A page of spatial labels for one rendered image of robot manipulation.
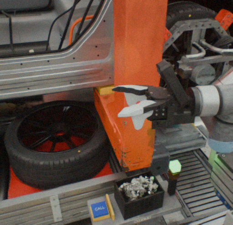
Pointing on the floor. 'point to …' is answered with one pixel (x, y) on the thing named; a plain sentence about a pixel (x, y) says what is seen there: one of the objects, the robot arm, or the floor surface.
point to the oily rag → (23, 107)
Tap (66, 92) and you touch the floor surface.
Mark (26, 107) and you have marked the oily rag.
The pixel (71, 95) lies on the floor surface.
